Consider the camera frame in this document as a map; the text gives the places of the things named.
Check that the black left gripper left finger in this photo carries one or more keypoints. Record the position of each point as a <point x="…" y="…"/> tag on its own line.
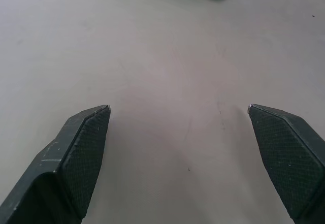
<point x="76" y="163"/>

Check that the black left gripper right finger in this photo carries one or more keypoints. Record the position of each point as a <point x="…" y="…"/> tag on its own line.
<point x="287" y="158"/>

